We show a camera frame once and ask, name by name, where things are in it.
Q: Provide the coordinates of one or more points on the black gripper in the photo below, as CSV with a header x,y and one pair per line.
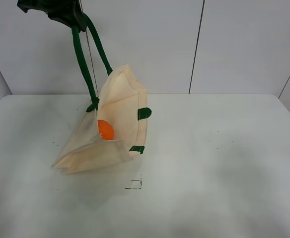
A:
x,y
67,12

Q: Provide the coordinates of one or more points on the orange with stem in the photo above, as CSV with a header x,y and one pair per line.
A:
x,y
105,130

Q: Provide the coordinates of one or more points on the white linen bag green handles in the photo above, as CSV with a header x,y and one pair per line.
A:
x,y
122,102

